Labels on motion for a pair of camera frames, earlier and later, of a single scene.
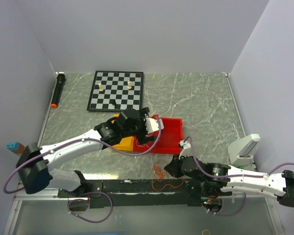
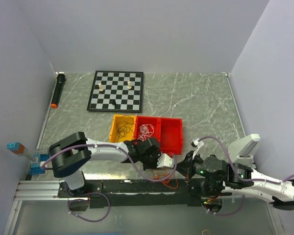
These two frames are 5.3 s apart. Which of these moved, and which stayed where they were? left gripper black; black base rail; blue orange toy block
Moved: left gripper black
Stayed: blue orange toy block; black base rail
